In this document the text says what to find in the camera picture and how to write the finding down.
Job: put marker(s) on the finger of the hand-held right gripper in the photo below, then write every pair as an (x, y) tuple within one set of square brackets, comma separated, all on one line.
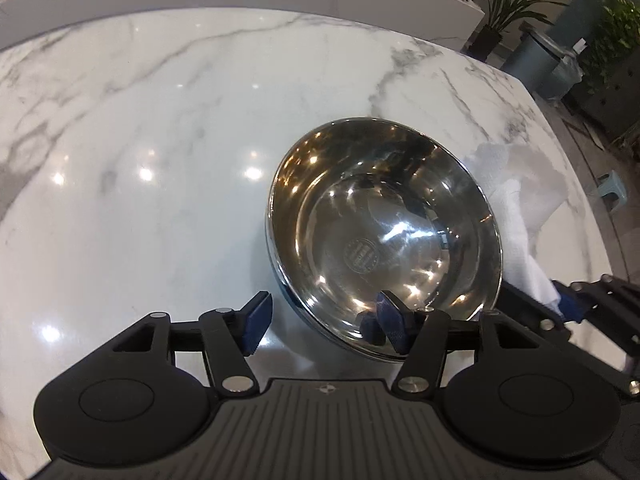
[(535, 310), (575, 302)]

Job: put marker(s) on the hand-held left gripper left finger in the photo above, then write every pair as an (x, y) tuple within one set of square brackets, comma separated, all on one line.
[(257, 321)]

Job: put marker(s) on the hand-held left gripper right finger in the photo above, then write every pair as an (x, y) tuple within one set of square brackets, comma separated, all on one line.
[(393, 326)]

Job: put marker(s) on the white paper towel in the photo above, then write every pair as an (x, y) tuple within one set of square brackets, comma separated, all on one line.
[(520, 210)]

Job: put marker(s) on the stainless steel bowl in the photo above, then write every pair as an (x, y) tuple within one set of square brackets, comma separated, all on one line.
[(350, 210)]

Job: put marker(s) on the small pale green stool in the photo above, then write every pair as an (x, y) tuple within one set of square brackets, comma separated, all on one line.
[(611, 191)]

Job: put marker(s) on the grey trash bin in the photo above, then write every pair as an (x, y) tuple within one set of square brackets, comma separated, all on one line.
[(540, 65)]

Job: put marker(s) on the leafy plant in dark planter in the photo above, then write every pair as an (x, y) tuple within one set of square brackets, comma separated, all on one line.
[(612, 60)]

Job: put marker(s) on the green plant in black pot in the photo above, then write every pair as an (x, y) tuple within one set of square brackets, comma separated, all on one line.
[(487, 42)]

